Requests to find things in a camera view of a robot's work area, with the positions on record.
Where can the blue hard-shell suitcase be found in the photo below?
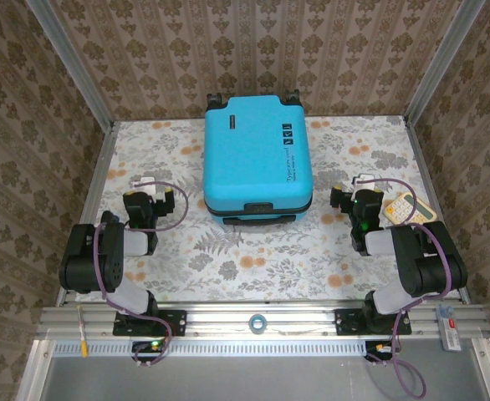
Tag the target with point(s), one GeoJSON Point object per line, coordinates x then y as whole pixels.
{"type": "Point", "coordinates": [253, 158]}

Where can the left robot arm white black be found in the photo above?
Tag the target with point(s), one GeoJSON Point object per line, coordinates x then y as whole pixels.
{"type": "Point", "coordinates": [86, 259]}

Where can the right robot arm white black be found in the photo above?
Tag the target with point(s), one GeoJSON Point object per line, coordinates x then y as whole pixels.
{"type": "Point", "coordinates": [429, 267]}

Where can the yellow calculator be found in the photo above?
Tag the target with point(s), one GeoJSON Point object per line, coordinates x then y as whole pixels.
{"type": "Point", "coordinates": [412, 209]}

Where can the floral tablecloth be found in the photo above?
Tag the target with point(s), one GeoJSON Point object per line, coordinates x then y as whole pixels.
{"type": "Point", "coordinates": [270, 259]}

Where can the black connector board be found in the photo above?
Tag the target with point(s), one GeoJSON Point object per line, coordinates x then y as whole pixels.
{"type": "Point", "coordinates": [381, 348]}
{"type": "Point", "coordinates": [149, 347]}

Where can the blue tape roll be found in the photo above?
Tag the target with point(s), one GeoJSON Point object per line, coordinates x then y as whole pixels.
{"type": "Point", "coordinates": [250, 325]}

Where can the grey metal panel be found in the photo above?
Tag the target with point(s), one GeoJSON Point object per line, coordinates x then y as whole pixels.
{"type": "Point", "coordinates": [249, 380]}

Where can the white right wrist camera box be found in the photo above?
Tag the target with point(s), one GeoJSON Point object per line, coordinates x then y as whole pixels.
{"type": "Point", "coordinates": [363, 181]}

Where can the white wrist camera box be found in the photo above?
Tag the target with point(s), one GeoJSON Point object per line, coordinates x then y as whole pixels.
{"type": "Point", "coordinates": [363, 181]}
{"type": "Point", "coordinates": [145, 184]}

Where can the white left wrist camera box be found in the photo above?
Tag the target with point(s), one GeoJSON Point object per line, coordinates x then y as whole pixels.
{"type": "Point", "coordinates": [145, 184]}

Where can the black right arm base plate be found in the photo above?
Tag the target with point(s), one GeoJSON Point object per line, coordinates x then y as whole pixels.
{"type": "Point", "coordinates": [343, 323]}

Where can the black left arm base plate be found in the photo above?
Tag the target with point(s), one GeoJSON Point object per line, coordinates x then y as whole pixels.
{"type": "Point", "coordinates": [178, 321]}

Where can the aluminium mounting rail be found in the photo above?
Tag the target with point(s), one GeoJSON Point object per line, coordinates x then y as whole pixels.
{"type": "Point", "coordinates": [228, 321]}

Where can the aluminium corner post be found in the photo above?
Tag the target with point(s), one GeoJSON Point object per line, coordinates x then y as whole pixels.
{"type": "Point", "coordinates": [71, 62]}
{"type": "Point", "coordinates": [440, 62]}

